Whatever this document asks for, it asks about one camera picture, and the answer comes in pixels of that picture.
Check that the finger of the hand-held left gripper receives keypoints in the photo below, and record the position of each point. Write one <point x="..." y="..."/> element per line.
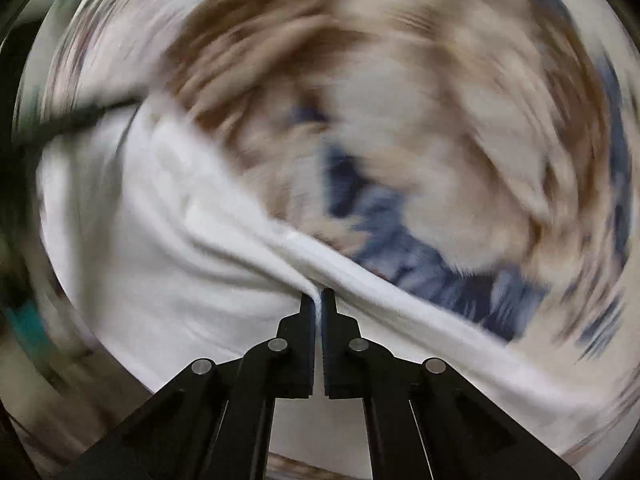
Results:
<point x="75" y="120"/>

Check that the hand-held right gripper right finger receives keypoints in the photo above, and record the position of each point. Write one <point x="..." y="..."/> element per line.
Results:
<point x="330" y="321"/>

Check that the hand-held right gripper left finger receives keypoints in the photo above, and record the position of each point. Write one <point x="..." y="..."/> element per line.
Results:
<point x="306" y="321"/>

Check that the white pants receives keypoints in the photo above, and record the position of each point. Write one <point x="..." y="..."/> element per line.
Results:
<point x="175" y="260"/>

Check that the teal shelf rack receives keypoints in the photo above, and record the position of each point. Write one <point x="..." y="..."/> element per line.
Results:
<point x="26" y="327"/>

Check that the floral bed blanket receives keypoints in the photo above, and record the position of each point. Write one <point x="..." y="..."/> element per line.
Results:
<point x="400" y="110"/>

